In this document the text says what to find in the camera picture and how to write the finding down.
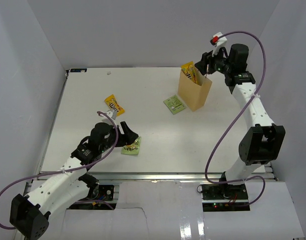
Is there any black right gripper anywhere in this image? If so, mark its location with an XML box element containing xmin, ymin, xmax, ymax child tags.
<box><xmin>196</xmin><ymin>45</ymin><xmax>233</xmax><ymax>76</ymax></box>

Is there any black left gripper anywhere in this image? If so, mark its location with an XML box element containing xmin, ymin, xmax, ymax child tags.
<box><xmin>100</xmin><ymin>121</ymin><xmax>138</xmax><ymax>153</ymax></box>

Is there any yellow M&M packet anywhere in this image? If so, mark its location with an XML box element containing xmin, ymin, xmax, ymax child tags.
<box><xmin>104</xmin><ymin>94</ymin><xmax>125</xmax><ymax>116</ymax></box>
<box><xmin>181</xmin><ymin>61</ymin><xmax>198</xmax><ymax>84</ymax></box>

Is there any light green sachet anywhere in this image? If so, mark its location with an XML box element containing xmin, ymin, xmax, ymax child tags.
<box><xmin>163</xmin><ymin>95</ymin><xmax>186</xmax><ymax>115</ymax></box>

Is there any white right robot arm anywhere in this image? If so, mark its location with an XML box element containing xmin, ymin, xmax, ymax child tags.
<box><xmin>195</xmin><ymin>43</ymin><xmax>286</xmax><ymax>200</ymax></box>

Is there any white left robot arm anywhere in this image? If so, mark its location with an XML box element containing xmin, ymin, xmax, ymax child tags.
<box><xmin>9</xmin><ymin>121</ymin><xmax>138</xmax><ymax>240</ymax></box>

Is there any brown paper bag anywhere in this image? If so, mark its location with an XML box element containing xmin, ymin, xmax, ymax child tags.
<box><xmin>178</xmin><ymin>69</ymin><xmax>212</xmax><ymax>112</ymax></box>

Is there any green candy packet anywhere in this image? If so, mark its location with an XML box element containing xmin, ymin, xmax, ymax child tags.
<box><xmin>121</xmin><ymin>136</ymin><xmax>141</xmax><ymax>156</ymax></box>

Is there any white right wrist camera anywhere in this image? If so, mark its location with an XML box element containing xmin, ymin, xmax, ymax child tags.
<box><xmin>210</xmin><ymin>32</ymin><xmax>227</xmax><ymax>56</ymax></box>

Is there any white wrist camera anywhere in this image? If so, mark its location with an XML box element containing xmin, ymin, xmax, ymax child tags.
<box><xmin>210</xmin><ymin>32</ymin><xmax>227</xmax><ymax>56</ymax></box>
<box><xmin>102</xmin><ymin>110</ymin><xmax>118</xmax><ymax>125</ymax></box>

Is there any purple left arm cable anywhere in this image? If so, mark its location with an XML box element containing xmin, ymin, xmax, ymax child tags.
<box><xmin>0</xmin><ymin>111</ymin><xmax>119</xmax><ymax>230</ymax></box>

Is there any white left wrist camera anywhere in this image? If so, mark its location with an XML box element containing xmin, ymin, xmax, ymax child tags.
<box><xmin>102</xmin><ymin>110</ymin><xmax>118</xmax><ymax>125</ymax></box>

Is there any aluminium table front rail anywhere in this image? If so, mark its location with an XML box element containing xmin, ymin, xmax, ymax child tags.
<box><xmin>37</xmin><ymin>172</ymin><xmax>276</xmax><ymax>181</ymax></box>

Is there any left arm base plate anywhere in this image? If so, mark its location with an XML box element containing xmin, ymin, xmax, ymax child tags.
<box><xmin>70</xmin><ymin>185</ymin><xmax>116</xmax><ymax>210</ymax></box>

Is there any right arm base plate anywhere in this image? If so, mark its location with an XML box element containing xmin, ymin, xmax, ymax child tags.
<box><xmin>196</xmin><ymin>184</ymin><xmax>250</xmax><ymax>213</ymax></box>

